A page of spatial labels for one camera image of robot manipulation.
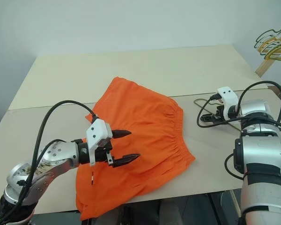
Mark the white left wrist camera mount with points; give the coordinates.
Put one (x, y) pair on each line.
(96, 131)

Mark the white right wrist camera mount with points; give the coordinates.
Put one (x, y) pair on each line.
(227, 93)

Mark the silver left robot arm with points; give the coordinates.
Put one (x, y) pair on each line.
(56, 152)

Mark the clothes hangers bundle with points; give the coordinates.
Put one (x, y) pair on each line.
(262, 37)

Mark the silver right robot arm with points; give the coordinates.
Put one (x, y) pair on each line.
(260, 150)

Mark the orange shorts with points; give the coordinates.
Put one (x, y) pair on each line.
(142, 131)

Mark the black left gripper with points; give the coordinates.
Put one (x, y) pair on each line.
(100, 154)

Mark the wooden hanger stand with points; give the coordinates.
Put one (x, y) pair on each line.
(264, 68)

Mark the brown cardboard box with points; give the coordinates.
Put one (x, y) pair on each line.
(277, 90)

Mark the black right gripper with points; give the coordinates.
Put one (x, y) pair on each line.
(220, 114)

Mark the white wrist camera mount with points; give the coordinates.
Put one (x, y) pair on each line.
(227, 93)
(96, 131)

